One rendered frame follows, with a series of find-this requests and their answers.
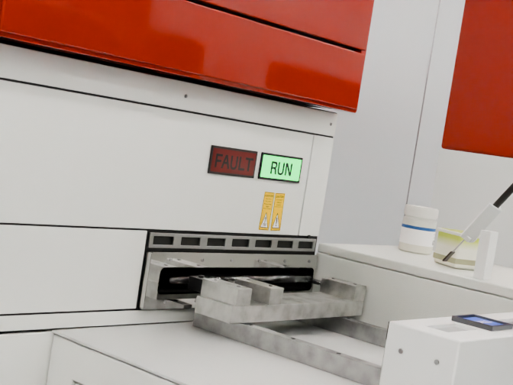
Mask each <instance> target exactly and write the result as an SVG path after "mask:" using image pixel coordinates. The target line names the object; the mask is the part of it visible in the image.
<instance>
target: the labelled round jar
mask: <svg viewBox="0 0 513 385"><path fill-rule="evenodd" d="M438 212H439V210H438V209H433V208H429V207H424V206H419V205H409V204H406V205H405V210H404V213H405V216H404V217H403V220H402V228H401V233H400V238H399V244H398V249H399V250H401V251H407V252H411V253H415V254H426V255H430V254H432V250H433V246H434V237H435V232H436V227H437V222H436V221H435V219H437V217H438Z"/></svg>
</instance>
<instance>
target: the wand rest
mask: <svg viewBox="0 0 513 385"><path fill-rule="evenodd" d="M501 211H502V209H501V206H500V207H499V208H496V207H495V206H494V205H492V204H491V203H489V204H488V205H487V206H486V207H485V208H484V209H483V210H482V211H481V212H480V213H479V214H478V216H477V217H476V218H475V219H474V220H473V221H472V222H471V223H470V225H469V226H468V227H467V228H466V229H465V230H464V231H463V233H462V234H461V235H460V237H461V238H463V239H464V240H465V241H466V242H469V243H470V242H471V243H473V242H475V241H476V240H477V238H478V237H479V245H478V250H477V255H476V263H475V268H474V273H473V277H474V278H477V279H481V280H491V275H492V267H493V263H494V258H495V249H496V245H497V240H498V232H496V231H487V230H485V229H486V228H487V227H488V226H489V224H490V223H491V222H492V221H493V220H494V219H495V218H496V217H497V216H498V214H499V213H500V212H501Z"/></svg>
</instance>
